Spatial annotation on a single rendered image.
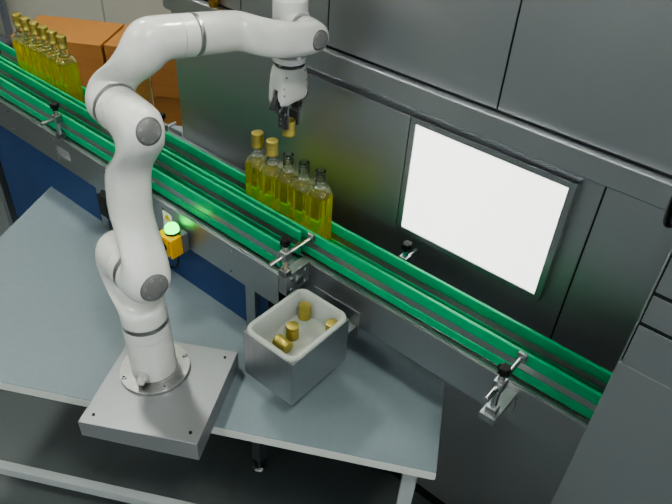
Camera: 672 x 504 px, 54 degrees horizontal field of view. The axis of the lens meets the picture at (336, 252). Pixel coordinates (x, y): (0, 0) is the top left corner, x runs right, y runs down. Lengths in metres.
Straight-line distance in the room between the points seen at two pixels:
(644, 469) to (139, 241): 1.12
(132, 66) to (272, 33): 0.31
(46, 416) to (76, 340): 0.87
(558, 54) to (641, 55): 0.16
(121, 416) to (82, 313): 0.49
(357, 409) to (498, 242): 0.61
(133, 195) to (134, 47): 0.32
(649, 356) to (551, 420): 0.49
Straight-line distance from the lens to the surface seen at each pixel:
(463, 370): 1.69
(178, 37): 1.45
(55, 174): 2.74
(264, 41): 1.53
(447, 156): 1.64
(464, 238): 1.71
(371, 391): 1.93
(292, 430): 1.83
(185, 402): 1.83
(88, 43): 4.23
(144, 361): 1.81
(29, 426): 2.95
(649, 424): 1.30
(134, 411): 1.84
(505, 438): 2.11
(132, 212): 1.54
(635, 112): 1.44
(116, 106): 1.43
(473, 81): 1.57
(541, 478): 2.14
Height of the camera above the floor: 2.23
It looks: 39 degrees down
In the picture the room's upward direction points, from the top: 4 degrees clockwise
